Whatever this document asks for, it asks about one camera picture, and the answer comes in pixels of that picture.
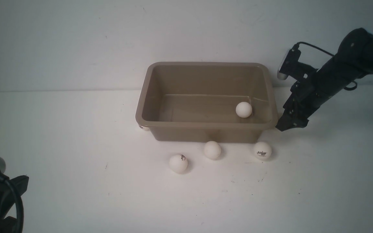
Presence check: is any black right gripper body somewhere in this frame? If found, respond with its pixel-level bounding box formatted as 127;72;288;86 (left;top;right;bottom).
284;57;362;118

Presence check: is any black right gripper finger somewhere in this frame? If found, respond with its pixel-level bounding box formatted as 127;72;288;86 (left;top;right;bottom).
276;109;295;131
287;117;309;130

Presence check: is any white ping-pong ball with logo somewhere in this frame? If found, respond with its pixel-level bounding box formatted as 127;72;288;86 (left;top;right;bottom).
253;141;272;161

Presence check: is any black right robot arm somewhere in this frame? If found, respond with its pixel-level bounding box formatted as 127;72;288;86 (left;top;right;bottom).
276;28;373;131

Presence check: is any tan plastic storage bin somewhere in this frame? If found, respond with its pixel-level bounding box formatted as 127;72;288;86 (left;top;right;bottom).
136;61;278;143

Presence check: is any white ball beside bin corner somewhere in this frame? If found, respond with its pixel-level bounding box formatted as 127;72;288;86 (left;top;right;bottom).
139;125;150;131

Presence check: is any black left camera cable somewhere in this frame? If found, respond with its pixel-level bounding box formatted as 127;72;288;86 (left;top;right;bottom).
0;163;24;233

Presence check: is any black camera cable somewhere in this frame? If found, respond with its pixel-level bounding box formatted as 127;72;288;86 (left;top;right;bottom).
0;163;24;233
293;41;358;91

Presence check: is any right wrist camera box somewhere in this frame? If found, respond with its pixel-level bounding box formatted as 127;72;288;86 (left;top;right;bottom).
277;48;317;82

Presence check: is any black right camera cable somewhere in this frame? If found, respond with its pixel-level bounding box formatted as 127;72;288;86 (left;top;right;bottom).
293;41;358;91

